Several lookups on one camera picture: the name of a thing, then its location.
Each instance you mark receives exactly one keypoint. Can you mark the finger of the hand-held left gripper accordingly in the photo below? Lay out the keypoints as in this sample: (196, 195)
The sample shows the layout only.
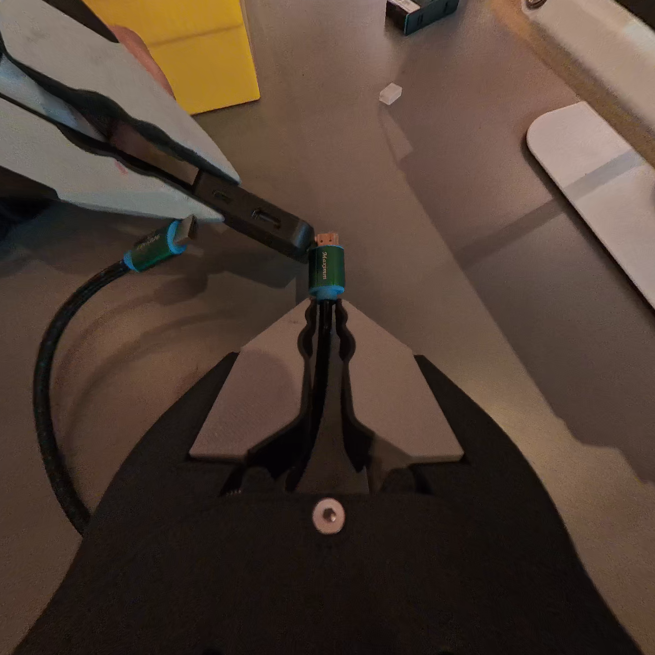
(76, 51)
(76, 174)

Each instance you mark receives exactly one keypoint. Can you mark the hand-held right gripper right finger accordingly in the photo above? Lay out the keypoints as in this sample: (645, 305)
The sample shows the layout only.
(404, 404)

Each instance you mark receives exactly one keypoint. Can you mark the person's left hand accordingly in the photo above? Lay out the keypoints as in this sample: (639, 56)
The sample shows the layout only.
(143, 56)

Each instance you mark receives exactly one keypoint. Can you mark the black camera battery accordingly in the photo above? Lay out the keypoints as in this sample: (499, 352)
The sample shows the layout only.
(419, 13)

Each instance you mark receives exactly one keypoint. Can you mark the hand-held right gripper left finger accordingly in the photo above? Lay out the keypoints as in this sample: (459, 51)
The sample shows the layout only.
(245, 404)

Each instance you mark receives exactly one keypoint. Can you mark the yellow plastic bin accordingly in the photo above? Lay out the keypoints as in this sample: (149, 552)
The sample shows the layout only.
(204, 51)

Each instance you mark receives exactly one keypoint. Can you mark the small white plastic block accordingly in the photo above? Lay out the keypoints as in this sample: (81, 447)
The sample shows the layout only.
(391, 93)

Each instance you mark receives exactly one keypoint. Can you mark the black hub adapter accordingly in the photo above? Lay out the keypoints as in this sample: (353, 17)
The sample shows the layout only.
(266, 225)

